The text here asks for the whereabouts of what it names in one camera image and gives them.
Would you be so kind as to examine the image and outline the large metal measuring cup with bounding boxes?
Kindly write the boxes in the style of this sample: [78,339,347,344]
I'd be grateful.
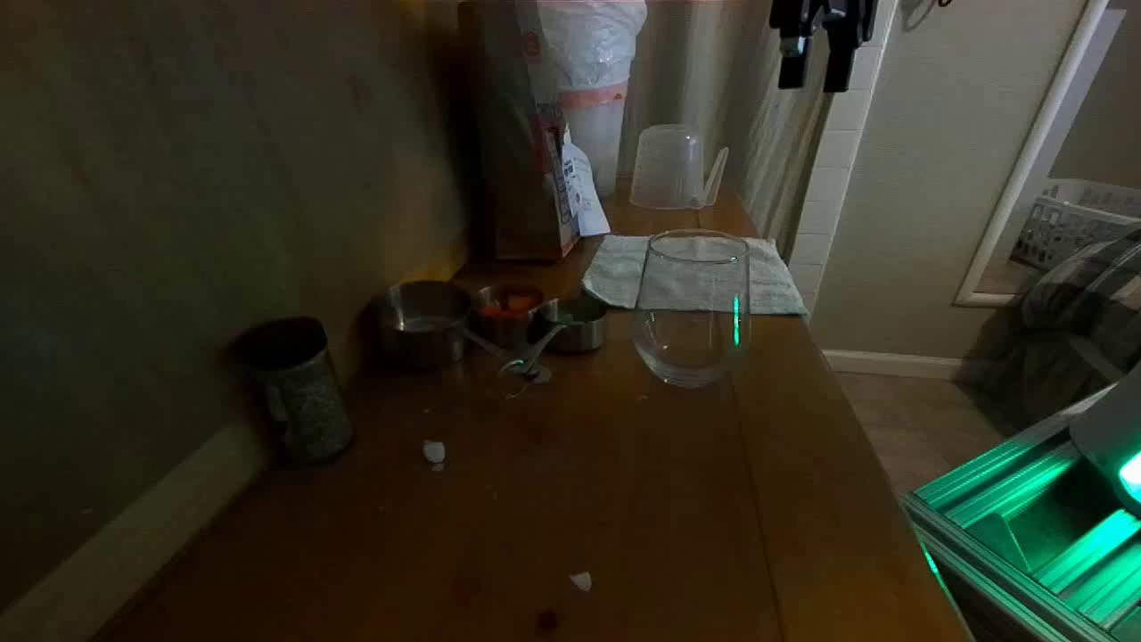
[366,278,544,387]

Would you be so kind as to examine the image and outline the bin with white bag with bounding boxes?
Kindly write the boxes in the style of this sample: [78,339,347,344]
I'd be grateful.
[520,0,652,201]

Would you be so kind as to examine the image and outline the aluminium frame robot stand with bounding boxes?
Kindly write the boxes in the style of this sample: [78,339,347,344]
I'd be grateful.
[901,406,1141,642]

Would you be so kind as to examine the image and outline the metal tin mug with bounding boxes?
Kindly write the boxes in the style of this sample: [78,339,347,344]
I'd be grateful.
[230,313,355,471]

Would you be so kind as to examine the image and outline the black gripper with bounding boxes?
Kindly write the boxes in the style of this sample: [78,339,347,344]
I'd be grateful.
[765,0,881,95]

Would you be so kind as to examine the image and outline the white door frame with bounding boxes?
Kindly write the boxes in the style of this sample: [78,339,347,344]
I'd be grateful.
[952,0,1128,311]

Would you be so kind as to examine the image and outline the white woven basket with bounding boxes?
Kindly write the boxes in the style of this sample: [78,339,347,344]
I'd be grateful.
[1008,175,1141,278]

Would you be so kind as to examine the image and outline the white paper leaflet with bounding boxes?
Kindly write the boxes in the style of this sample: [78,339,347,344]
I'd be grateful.
[544,124,612,243]

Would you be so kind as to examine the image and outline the plaid blanket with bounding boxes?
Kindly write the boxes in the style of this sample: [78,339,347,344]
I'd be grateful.
[954,227,1141,433]

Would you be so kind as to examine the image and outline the metal measuring cup red contents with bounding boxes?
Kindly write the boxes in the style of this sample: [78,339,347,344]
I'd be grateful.
[471,281,550,352]

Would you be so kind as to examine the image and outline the clear stemless glass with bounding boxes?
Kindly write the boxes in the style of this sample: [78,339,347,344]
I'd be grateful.
[627,227,757,390]

